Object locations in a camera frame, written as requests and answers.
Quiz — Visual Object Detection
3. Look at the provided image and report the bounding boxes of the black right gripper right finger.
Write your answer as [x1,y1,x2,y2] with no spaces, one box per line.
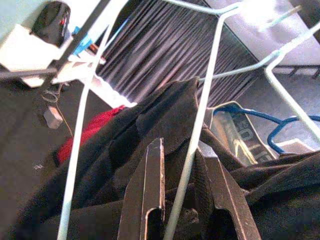
[194,147,262,240]

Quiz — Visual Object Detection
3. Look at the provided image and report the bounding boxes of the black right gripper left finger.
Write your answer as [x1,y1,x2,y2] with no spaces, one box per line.
[116,137,166,240]

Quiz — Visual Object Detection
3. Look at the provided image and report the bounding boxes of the white clothes hanger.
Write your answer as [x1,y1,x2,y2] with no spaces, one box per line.
[57,0,242,240]
[197,4,320,151]

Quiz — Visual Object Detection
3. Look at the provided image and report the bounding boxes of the blue clothes hanger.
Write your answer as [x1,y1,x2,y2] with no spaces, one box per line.
[212,101,320,154]

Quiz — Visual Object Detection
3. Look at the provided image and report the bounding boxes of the green shorts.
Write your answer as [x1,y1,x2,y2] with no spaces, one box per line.
[209,101,278,167]

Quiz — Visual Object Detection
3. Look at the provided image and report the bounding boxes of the red cloth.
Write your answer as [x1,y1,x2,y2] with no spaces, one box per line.
[57,104,126,163]

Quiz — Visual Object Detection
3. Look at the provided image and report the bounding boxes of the black hanging garment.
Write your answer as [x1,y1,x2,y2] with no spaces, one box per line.
[14,77,320,240]

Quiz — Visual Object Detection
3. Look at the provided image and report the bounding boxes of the grey power adapter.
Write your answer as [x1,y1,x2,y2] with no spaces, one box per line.
[42,106,64,130]

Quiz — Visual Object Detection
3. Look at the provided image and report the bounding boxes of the black floor mat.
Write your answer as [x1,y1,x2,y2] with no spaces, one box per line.
[0,74,106,226]

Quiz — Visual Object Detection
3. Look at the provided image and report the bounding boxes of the dark pleated curtain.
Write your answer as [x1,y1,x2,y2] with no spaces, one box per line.
[94,0,261,108]

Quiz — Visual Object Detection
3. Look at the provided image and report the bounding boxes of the light blue bag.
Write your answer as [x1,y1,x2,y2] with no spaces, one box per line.
[72,24,95,55]

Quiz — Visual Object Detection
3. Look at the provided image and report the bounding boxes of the white low shelf cabinet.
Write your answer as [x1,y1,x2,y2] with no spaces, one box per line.
[0,23,76,88]

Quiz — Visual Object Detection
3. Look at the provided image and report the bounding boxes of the black backpack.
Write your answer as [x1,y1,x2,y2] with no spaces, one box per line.
[31,1,73,47]

